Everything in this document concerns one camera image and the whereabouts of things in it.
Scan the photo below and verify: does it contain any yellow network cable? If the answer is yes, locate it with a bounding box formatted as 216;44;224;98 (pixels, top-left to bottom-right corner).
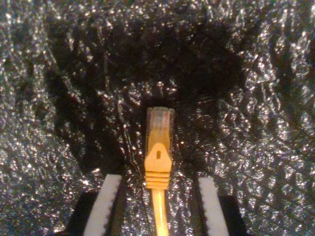
143;106;176;236

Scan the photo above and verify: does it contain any black bubble-wrap mat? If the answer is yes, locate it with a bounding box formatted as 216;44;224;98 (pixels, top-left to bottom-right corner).
0;0;315;236

